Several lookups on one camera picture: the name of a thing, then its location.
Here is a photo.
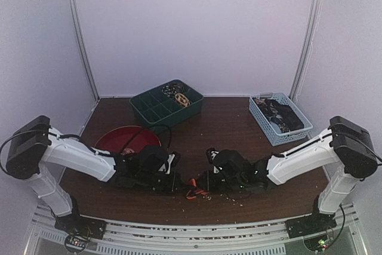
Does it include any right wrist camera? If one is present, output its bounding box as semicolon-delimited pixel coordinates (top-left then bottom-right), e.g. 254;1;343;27
206;148;219;174

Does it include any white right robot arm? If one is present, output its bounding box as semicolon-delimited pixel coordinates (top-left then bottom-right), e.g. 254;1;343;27
195;116;381;232

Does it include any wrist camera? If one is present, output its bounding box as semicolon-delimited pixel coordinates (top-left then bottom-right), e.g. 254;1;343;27
206;148;219;174
160;152;181;174

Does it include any tan patterned rolled tie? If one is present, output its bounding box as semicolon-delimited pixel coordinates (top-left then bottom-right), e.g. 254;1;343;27
174;93;190;107

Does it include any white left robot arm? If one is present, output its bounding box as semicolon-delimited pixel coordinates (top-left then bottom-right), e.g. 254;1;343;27
1;115;184;234

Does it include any orange navy striped tie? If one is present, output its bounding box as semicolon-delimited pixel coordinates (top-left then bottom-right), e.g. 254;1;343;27
186;179;209;200

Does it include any red round tray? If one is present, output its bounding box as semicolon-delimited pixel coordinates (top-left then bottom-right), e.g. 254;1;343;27
95;125;161;155

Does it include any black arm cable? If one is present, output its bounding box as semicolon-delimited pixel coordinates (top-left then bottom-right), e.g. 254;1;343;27
119;123;173;157
331;129;382;166

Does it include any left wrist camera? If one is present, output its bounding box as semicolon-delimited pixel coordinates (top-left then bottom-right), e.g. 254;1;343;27
160;152;181;174

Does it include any dark green divided organizer box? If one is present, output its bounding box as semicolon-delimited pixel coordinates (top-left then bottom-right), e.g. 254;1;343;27
129;79;204;134

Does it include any plain black tie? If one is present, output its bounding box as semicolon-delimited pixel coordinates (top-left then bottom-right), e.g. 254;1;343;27
278;102;304;131

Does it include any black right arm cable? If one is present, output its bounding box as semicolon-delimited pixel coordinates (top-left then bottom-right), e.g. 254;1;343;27
331;129;382;166

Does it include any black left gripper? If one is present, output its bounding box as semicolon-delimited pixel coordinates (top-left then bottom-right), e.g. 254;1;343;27
137;170;187;195

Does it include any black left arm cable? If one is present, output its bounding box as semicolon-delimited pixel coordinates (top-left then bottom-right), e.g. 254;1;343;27
119;123;173;157

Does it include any light blue perforated basket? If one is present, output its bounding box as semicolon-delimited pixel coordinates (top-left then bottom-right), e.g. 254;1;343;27
249;93;313;146

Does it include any right aluminium frame post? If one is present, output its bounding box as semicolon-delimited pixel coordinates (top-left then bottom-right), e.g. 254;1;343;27
289;0;322;103

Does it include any aluminium frame post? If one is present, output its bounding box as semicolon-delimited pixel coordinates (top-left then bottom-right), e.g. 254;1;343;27
68;0;100;101
289;0;322;103

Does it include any black white rolled tie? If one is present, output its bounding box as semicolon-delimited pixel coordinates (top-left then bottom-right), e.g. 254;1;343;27
161;81;184;98

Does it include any left aluminium frame post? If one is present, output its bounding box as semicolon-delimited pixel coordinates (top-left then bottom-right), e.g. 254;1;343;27
68;0;100;101

